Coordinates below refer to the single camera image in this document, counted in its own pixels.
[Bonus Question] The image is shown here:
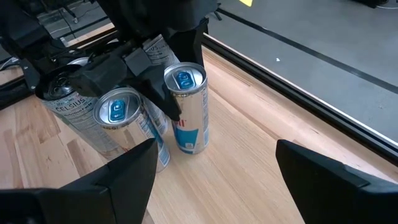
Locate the blue silver Red Bull can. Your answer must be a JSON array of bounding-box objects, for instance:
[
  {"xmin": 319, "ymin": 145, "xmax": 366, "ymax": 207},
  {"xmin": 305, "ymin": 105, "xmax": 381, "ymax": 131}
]
[
  {"xmin": 164, "ymin": 62, "xmax": 210, "ymax": 156},
  {"xmin": 92, "ymin": 86, "xmax": 171, "ymax": 174}
]

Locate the wooden shelf with black frame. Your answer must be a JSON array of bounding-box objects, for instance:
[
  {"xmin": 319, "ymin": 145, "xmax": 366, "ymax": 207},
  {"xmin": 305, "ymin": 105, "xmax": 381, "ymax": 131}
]
[{"xmin": 0, "ymin": 21, "xmax": 398, "ymax": 224}]

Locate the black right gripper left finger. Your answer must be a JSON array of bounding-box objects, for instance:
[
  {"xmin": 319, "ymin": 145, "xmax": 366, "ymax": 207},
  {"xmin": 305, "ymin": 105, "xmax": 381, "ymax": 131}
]
[{"xmin": 0, "ymin": 138, "xmax": 159, "ymax": 224}]

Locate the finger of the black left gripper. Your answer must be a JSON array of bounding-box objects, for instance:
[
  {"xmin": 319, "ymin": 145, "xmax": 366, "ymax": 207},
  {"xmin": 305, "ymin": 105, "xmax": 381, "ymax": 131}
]
[
  {"xmin": 169, "ymin": 18, "xmax": 208, "ymax": 68},
  {"xmin": 133, "ymin": 67, "xmax": 182, "ymax": 122}
]

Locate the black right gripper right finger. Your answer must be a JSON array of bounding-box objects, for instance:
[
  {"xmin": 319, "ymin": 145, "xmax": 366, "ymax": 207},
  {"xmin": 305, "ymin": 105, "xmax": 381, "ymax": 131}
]
[{"xmin": 275, "ymin": 139, "xmax": 398, "ymax": 224}]

